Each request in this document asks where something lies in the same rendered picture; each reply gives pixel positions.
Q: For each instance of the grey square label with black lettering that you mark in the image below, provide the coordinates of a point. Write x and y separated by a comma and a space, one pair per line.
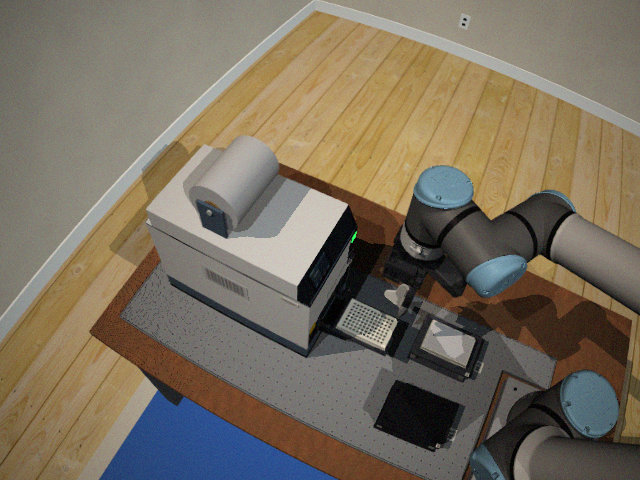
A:
451, 433
478, 366

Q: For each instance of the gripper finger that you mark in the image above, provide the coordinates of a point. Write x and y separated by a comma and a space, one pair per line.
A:
399, 298

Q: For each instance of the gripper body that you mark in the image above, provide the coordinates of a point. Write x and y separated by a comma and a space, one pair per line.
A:
401, 262

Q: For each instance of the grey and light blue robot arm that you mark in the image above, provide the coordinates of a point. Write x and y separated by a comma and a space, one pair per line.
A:
492, 255

